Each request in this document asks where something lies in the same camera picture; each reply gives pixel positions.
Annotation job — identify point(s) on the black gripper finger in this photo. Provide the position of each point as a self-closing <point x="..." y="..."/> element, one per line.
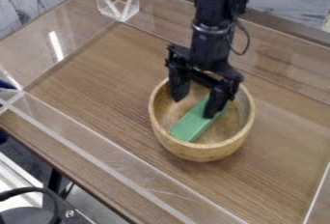
<point x="219" y="95"/>
<point x="177" y="82"/>

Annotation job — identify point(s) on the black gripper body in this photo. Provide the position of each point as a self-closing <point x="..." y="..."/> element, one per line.
<point x="204" y="59"/>

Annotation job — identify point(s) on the green rectangular block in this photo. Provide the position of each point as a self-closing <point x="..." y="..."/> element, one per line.
<point x="188" y="128"/>

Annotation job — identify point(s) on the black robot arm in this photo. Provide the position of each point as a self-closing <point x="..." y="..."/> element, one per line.
<point x="215" y="15"/>

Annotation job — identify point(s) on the brown wooden bowl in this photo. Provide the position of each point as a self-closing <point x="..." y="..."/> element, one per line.
<point x="221" y="138"/>

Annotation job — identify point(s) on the blue object at left edge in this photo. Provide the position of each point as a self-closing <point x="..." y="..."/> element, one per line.
<point x="5" y="85"/>

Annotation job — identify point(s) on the black table leg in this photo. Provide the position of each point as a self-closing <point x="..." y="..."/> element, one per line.
<point x="54" y="181"/>

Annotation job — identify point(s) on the clear acrylic corner bracket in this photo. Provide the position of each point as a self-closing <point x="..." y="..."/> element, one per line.
<point x="119" y="10"/>

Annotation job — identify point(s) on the grey metal base plate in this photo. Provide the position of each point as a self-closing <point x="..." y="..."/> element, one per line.
<point x="37" y="215"/>

